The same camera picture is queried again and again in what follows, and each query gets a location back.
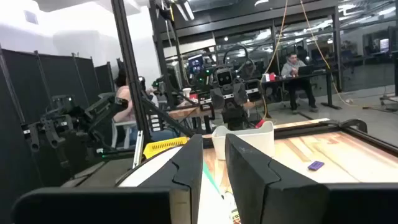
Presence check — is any yellow hanging cable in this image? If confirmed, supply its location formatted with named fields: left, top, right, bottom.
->
left=262, top=0, right=290, bottom=121
left=298, top=0, right=354, bottom=106

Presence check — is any green translucent plastic tray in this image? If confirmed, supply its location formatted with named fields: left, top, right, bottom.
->
left=203, top=161, right=223, bottom=196

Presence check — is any black folding partition screen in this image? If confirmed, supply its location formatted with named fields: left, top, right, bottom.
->
left=0, top=46, right=116, bottom=187

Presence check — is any black drawer unit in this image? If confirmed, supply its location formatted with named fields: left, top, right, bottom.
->
left=148, top=113, right=163, bottom=133

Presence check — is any white chair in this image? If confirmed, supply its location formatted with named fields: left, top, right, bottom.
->
left=110, top=119, right=139, bottom=150

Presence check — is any black camera cable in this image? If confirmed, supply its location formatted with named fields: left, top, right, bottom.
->
left=222, top=44, right=256, bottom=75

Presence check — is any computer monitor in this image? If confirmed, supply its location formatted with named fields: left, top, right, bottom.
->
left=187, top=55, right=205, bottom=75

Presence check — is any yellow perforated plastic basket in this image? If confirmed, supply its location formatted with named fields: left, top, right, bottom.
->
left=142, top=136, right=190, bottom=160

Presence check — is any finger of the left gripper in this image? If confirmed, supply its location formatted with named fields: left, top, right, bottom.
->
left=233, top=82, right=249, bottom=106
left=210, top=88, right=225, bottom=110

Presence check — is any black laptop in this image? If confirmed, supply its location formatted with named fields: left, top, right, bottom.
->
left=297, top=64, right=315, bottom=77

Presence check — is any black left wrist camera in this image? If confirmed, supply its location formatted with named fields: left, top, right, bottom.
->
left=215, top=67, right=234, bottom=88

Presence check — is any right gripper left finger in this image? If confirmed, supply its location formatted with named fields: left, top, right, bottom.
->
left=136, top=134, right=204, bottom=224

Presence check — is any blue eraser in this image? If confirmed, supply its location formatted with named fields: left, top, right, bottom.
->
left=307, top=161, right=325, bottom=172

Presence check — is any black office desk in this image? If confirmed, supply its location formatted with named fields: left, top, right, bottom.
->
left=261, top=70, right=343, bottom=110

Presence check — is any wooden workbench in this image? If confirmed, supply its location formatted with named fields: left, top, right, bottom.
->
left=166, top=99, right=265, bottom=121

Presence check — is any person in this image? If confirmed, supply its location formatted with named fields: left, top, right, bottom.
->
left=280, top=52, right=320, bottom=113
left=112, top=68, right=139, bottom=124

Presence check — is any black table clamp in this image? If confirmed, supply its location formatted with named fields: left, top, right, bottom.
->
left=340, top=118, right=369, bottom=134

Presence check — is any black aluminium rig frame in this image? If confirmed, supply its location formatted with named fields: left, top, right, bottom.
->
left=110, top=0, right=398, bottom=170

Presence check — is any white plastic bin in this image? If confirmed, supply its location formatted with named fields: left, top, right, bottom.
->
left=211, top=121, right=275, bottom=161

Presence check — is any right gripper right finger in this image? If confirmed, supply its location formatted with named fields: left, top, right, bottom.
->
left=224, top=133, right=330, bottom=224

